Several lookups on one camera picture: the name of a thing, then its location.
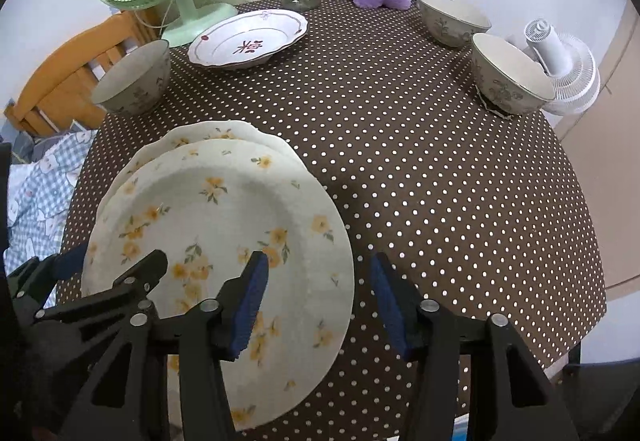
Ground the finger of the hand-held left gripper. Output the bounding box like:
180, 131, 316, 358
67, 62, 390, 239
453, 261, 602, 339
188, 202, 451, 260
37, 248, 169, 337
7, 243, 89, 307

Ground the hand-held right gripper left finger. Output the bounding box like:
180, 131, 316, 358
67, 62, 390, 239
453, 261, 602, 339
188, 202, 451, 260
60, 251, 271, 441

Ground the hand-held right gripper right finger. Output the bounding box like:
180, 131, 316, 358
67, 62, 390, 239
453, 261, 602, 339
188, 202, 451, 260
370, 252, 581, 441

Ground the yellow floral plate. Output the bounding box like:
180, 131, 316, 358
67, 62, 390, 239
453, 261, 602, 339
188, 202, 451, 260
81, 138, 356, 432
107, 120, 293, 202

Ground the grey floral bowl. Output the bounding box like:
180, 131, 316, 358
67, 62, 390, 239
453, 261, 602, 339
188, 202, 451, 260
471, 33, 557, 116
417, 0, 492, 48
90, 39, 172, 116

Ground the white plate with red print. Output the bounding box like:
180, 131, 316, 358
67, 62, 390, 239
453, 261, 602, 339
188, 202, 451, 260
187, 9, 309, 70

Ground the blue checkered blanket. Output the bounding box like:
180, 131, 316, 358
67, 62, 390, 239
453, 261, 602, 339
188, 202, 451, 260
0, 128, 98, 272

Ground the brown polka-dot tablecloth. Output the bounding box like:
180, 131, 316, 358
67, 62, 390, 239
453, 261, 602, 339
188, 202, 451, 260
55, 0, 608, 441

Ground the wooden bed headboard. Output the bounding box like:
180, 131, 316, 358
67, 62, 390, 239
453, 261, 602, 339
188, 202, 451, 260
4, 11, 161, 138

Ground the white standing fan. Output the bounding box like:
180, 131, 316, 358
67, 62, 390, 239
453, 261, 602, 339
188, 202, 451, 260
505, 19, 601, 116

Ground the green fan cable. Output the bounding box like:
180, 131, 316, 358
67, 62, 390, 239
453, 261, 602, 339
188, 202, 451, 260
132, 0, 176, 34

